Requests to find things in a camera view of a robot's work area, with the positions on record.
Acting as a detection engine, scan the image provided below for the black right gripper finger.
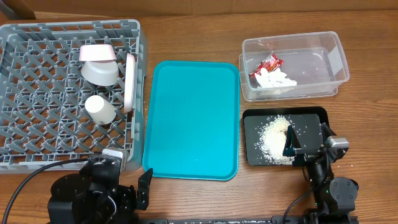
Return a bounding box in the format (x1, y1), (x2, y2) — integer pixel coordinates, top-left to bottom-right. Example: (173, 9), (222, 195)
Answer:
(282, 125), (302, 157)
(321, 123), (336, 146)

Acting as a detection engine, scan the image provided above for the pile of white rice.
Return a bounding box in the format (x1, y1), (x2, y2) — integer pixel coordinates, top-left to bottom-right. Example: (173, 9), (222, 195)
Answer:
(252, 114), (309, 166)

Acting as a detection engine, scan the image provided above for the white plastic cup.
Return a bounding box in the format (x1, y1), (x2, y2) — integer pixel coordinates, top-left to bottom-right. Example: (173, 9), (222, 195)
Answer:
(85, 95), (116, 125)

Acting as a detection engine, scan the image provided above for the white napkin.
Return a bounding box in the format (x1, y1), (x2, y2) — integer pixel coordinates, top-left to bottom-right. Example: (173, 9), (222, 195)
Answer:
(254, 68), (297, 88)

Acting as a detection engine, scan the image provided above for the red snack wrapper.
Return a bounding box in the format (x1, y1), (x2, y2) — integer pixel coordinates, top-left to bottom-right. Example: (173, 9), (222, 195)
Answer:
(249, 54), (284, 77)

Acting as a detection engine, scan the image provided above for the large white round plate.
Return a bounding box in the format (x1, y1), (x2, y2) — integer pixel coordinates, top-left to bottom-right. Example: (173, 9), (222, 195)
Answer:
(124, 54), (135, 113)

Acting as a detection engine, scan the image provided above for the grey-green bowl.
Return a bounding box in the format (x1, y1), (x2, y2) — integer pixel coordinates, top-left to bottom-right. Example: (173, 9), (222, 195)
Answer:
(81, 61), (119, 86)

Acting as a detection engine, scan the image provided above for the small pink-white bowl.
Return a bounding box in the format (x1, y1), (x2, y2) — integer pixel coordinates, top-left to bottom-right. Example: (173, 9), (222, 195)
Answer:
(79, 44), (116, 62)

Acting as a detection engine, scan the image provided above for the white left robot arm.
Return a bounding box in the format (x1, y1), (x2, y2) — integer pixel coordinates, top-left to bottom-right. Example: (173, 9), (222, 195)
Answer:
(47, 147), (154, 223)

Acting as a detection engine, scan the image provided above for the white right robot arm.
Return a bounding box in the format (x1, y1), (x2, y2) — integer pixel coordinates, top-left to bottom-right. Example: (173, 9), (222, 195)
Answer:
(282, 123), (359, 223)

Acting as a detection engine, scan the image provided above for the black waste tray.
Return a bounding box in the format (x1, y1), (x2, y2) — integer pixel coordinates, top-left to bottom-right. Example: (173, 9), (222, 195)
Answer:
(243, 106), (328, 166)

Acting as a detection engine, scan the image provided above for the clear plastic waste bin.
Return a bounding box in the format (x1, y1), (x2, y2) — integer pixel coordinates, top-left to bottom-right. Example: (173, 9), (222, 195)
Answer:
(239, 31), (349, 101)

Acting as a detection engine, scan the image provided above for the grey dishwasher rack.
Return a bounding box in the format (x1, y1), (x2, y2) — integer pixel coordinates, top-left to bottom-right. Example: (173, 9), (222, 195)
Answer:
(1, 19), (148, 174)

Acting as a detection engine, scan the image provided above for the teal plastic tray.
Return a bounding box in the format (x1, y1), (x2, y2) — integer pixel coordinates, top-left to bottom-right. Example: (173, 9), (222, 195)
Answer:
(142, 60), (240, 181)

